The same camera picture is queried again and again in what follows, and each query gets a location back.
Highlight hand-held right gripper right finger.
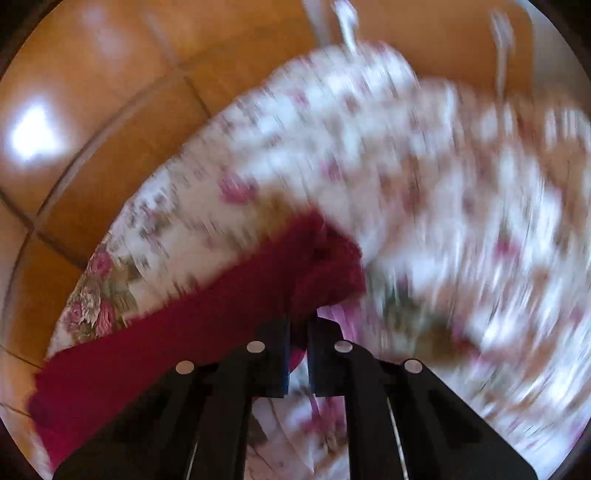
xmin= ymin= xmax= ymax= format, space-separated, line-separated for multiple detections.
xmin=307 ymin=318 xmax=539 ymax=480

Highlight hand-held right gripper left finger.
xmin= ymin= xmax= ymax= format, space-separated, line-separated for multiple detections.
xmin=53 ymin=318 xmax=291 ymax=480

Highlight wooden panelled wardrobe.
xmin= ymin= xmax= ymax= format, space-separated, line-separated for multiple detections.
xmin=0 ymin=0 xmax=539 ymax=416

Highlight dark red knit garment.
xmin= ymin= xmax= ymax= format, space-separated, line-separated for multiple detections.
xmin=28 ymin=210 xmax=368 ymax=469

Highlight floral bed blanket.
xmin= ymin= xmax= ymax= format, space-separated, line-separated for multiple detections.
xmin=44 ymin=41 xmax=591 ymax=480

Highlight white strap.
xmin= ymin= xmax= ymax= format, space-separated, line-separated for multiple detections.
xmin=302 ymin=0 xmax=362 ymax=52
xmin=489 ymin=9 xmax=517 ymax=99

